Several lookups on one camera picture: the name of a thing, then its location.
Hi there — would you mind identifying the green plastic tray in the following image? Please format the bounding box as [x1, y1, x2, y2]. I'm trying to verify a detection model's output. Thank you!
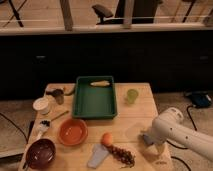
[72, 76, 117, 119]

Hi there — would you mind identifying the white brush with wooden handle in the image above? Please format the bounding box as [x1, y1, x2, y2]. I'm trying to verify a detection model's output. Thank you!
[36, 110, 68, 140]

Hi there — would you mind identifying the green translucent cup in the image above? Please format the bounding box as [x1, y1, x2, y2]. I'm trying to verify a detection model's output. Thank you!
[127, 89, 139, 104]

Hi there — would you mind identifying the grey metal cup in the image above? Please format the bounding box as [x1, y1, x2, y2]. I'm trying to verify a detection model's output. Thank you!
[52, 89, 64, 105]

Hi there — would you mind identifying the black cable on floor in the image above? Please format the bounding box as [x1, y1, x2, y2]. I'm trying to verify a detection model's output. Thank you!
[165, 104, 200, 150]

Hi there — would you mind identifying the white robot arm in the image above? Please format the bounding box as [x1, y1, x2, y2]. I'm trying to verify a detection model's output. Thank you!
[143, 107, 213, 162]

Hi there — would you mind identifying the yellow corn cob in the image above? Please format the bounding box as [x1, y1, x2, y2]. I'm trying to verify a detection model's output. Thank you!
[90, 80, 110, 87]

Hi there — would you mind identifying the orange fruit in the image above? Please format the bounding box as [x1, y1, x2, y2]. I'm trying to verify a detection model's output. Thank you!
[101, 132, 113, 146]

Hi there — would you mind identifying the dark purple bowl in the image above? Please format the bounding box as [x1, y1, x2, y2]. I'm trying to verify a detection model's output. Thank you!
[26, 139, 56, 170]

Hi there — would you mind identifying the blue sponge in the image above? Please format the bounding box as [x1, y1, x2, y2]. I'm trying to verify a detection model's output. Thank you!
[142, 134, 153, 146]

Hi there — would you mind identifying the dark blue box on floor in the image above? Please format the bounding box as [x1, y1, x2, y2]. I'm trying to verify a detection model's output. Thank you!
[190, 93, 212, 108]

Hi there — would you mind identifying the white small cup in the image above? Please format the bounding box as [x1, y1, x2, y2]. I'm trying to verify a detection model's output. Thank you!
[33, 97, 50, 115]

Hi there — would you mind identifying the light blue cloth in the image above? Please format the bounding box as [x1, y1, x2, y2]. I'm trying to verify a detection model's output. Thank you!
[87, 144, 109, 169]

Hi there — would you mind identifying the black cable left floor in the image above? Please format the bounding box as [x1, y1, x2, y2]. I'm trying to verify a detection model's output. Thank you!
[0, 112, 29, 144]

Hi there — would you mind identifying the dark grape bunch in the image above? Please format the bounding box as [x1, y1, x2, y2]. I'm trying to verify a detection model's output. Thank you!
[107, 145, 135, 168]

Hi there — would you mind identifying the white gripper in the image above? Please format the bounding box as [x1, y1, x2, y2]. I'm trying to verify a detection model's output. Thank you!
[145, 126, 169, 156]

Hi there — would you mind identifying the green banana-shaped toy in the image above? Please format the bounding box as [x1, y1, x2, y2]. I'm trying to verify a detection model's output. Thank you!
[63, 86, 75, 96]

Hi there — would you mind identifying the black office chair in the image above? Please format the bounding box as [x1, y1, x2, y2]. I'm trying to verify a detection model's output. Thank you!
[92, 0, 160, 25]

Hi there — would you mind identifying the orange ceramic bowl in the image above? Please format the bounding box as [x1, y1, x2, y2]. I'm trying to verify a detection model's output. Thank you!
[58, 119, 88, 146]

